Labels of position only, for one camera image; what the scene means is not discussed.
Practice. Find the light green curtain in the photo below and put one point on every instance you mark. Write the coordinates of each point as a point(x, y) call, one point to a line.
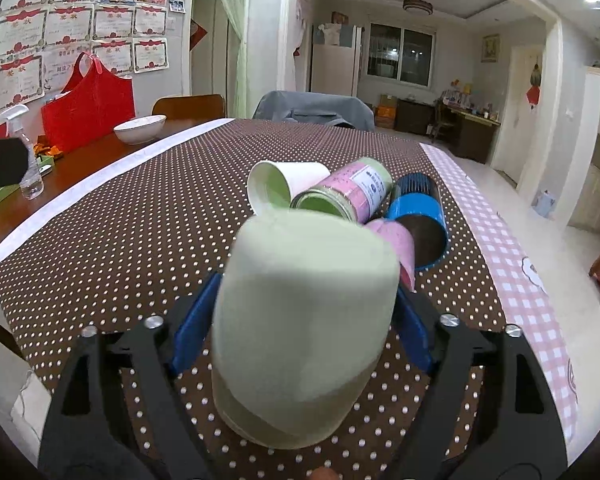
point(230, 35)

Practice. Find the white cabinet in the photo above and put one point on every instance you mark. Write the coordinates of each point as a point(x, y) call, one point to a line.
point(597, 150)

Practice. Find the white paper cup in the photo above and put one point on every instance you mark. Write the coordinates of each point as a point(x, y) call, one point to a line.
point(300, 175)

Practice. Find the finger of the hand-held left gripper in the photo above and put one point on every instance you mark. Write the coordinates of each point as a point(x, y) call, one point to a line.
point(2, 165)

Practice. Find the cardboard box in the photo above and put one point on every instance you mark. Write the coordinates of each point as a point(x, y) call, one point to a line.
point(386, 112)

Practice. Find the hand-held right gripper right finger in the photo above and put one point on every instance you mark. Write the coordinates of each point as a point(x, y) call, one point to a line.
point(416, 332)

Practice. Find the pink checked cloth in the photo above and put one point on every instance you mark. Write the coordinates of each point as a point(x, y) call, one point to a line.
point(510, 270)

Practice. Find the cluttered wooden desk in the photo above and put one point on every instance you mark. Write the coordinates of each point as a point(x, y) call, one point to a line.
point(467, 130)

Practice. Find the pink can with green inside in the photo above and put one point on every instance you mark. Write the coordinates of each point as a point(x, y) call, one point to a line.
point(352, 185)

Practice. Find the blue cylindrical can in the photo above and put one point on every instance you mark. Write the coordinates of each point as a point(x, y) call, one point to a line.
point(415, 205)

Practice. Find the group of wall certificates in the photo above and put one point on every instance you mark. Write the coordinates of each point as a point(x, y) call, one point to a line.
point(55, 35)

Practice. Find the clear spray bottle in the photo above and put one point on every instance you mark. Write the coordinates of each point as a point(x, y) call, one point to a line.
point(30, 170)

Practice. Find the white refrigerator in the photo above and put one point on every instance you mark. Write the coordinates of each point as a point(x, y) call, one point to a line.
point(332, 67)

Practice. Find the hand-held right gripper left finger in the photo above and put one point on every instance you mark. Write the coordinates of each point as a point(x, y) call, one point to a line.
point(192, 330)

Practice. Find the grey covered chair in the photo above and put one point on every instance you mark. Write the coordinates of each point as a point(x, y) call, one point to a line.
point(310, 107)

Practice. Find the red bag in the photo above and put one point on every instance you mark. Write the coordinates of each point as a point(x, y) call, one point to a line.
point(92, 110)

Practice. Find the pale green cup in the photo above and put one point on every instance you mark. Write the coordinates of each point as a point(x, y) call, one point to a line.
point(305, 310)

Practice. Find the white bowl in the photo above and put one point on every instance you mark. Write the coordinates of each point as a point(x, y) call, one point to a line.
point(139, 129)

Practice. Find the brown wooden chair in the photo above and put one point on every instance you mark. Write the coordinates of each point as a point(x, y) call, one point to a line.
point(187, 106)

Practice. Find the green box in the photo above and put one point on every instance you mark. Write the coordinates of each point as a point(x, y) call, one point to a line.
point(2, 197)

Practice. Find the window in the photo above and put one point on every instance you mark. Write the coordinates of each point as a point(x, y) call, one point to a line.
point(400, 52)

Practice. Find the framed wall picture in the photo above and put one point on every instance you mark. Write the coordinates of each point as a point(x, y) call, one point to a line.
point(490, 48)

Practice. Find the brown polka dot tablecloth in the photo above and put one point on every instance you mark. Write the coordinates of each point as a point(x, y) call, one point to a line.
point(155, 220)

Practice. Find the pink cup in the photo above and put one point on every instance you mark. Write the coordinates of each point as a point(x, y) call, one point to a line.
point(397, 245)

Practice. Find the red hanging ornament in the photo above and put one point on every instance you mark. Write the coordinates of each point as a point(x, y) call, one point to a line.
point(534, 87)

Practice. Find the white cloth strip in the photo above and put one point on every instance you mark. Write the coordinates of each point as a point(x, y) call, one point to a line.
point(80, 185)

